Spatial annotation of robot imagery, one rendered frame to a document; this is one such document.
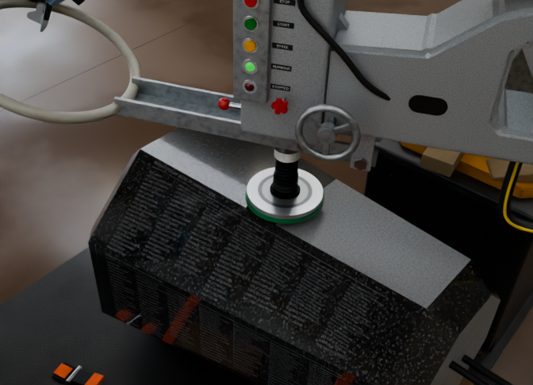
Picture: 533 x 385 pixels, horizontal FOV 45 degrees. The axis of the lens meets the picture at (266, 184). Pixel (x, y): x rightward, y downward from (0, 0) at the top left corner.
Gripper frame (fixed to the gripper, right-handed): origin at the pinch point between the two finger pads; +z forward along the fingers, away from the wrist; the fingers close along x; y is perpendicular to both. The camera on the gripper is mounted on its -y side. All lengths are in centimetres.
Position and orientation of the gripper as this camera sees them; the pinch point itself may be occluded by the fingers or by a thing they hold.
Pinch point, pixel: (44, 22)
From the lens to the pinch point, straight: 207.2
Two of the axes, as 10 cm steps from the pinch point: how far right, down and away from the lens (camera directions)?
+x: 2.2, 7.6, -6.2
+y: -8.9, -1.0, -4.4
